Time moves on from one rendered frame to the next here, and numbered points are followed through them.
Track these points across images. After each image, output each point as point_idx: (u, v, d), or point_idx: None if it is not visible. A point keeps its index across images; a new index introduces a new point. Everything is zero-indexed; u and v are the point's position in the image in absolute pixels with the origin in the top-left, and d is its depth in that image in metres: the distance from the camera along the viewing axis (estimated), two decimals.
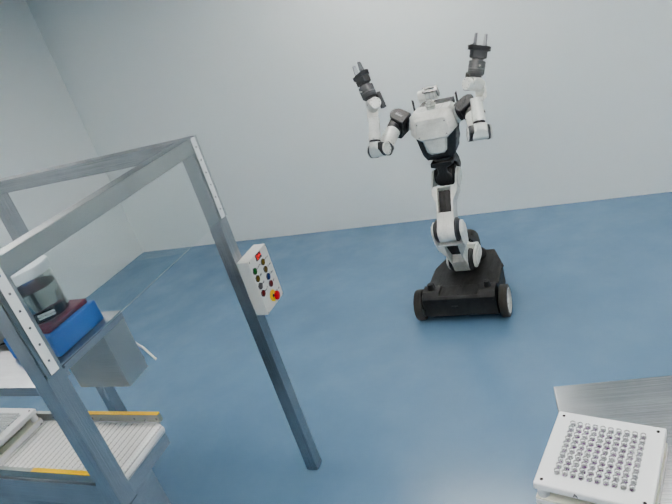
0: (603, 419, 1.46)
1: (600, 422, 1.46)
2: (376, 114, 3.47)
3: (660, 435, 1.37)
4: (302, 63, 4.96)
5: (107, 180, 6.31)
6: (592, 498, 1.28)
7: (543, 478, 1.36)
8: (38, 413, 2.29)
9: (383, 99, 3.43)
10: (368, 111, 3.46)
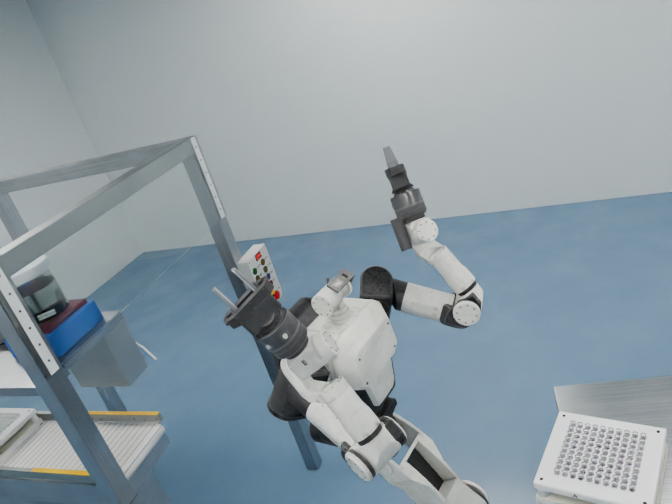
0: (603, 419, 1.46)
1: (600, 422, 1.46)
2: (310, 378, 1.31)
3: (660, 435, 1.37)
4: (302, 63, 4.96)
5: (107, 180, 6.31)
6: (592, 498, 1.28)
7: (543, 478, 1.36)
8: (38, 413, 2.29)
9: None
10: (301, 379, 1.27)
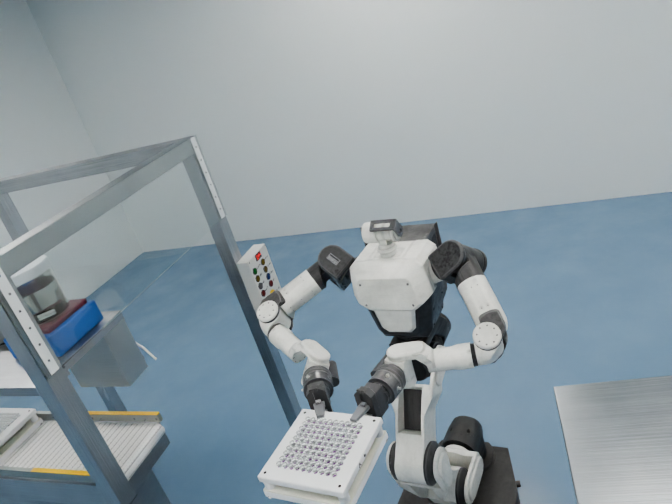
0: (363, 447, 1.45)
1: (360, 445, 1.46)
2: None
3: (334, 487, 1.36)
4: (302, 63, 4.96)
5: (107, 180, 6.31)
6: (280, 443, 1.55)
7: (304, 413, 1.62)
8: (38, 413, 2.29)
9: None
10: (307, 355, 1.82)
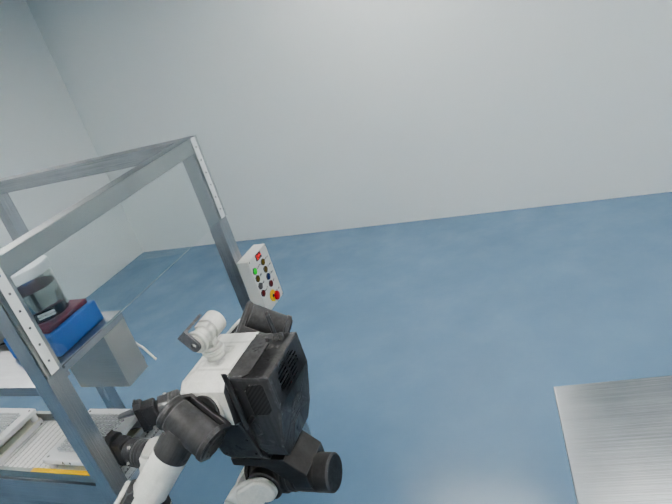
0: (73, 460, 1.90)
1: (76, 457, 1.90)
2: None
3: (49, 453, 1.96)
4: (302, 63, 4.96)
5: (107, 180, 6.31)
6: (114, 409, 2.10)
7: None
8: (38, 413, 2.29)
9: None
10: None
